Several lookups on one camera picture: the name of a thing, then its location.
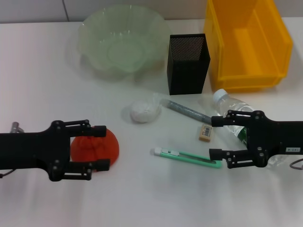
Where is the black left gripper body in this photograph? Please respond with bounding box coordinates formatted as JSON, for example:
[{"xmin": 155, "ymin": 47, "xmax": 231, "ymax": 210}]
[{"xmin": 0, "ymin": 120, "xmax": 72, "ymax": 182}]

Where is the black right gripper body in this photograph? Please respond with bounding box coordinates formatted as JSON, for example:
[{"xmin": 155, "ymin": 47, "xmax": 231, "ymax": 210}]
[{"xmin": 245, "ymin": 110, "xmax": 303, "ymax": 169}]

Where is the orange fruit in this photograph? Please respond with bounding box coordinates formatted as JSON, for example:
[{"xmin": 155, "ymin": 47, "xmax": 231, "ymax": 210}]
[{"xmin": 70, "ymin": 126, "xmax": 120, "ymax": 167}]

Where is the clear plastic water bottle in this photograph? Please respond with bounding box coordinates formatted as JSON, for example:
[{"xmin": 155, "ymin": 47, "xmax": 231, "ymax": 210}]
[{"xmin": 212, "ymin": 88, "xmax": 294, "ymax": 169}]

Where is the white paper ball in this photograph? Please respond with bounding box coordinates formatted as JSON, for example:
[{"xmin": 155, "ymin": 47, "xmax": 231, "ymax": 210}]
[{"xmin": 129, "ymin": 99, "xmax": 160, "ymax": 124}]

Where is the beige eraser with label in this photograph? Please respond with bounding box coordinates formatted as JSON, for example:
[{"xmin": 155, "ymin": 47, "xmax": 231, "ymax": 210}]
[{"xmin": 198, "ymin": 124, "xmax": 213, "ymax": 142}]

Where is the green utility knife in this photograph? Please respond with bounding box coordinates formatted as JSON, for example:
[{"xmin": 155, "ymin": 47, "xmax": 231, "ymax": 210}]
[{"xmin": 151, "ymin": 148, "xmax": 223, "ymax": 169}]

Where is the grey marker pen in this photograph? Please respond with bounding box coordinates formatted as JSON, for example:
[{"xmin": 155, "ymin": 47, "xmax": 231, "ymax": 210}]
[{"xmin": 160, "ymin": 98, "xmax": 214, "ymax": 125}]

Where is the black mesh pen holder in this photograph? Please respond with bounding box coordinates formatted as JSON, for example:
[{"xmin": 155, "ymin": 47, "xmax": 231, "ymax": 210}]
[{"xmin": 167, "ymin": 33, "xmax": 211, "ymax": 96}]

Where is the translucent green fruit bowl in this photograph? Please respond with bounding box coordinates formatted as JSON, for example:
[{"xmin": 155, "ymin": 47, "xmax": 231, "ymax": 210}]
[{"xmin": 78, "ymin": 6, "xmax": 171, "ymax": 82}]

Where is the yellow plastic storage bin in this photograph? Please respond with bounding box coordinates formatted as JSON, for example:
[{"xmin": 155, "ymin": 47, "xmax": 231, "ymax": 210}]
[{"xmin": 203, "ymin": 0, "xmax": 294, "ymax": 93}]

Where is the left gripper cable with plug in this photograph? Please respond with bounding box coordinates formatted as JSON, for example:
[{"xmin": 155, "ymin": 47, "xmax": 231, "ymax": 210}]
[{"xmin": 0, "ymin": 121, "xmax": 25, "ymax": 179}]

